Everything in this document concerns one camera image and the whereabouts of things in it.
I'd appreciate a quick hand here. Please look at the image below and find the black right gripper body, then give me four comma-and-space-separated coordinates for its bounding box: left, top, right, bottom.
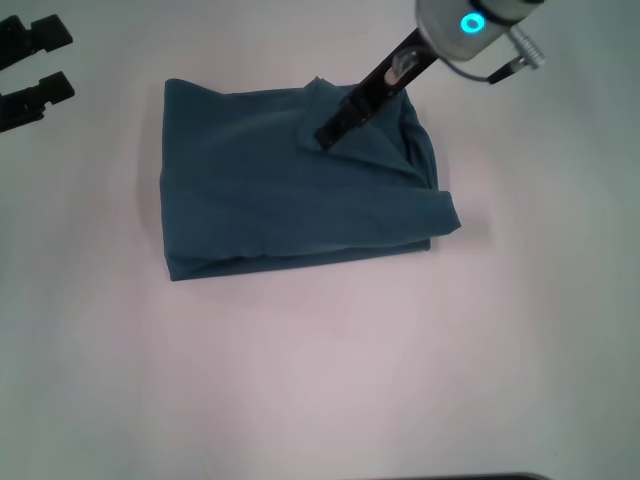
343, 25, 442, 122

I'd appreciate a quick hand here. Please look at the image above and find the blue shirt with pink print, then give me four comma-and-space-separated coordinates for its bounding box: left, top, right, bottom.
159, 75, 462, 284

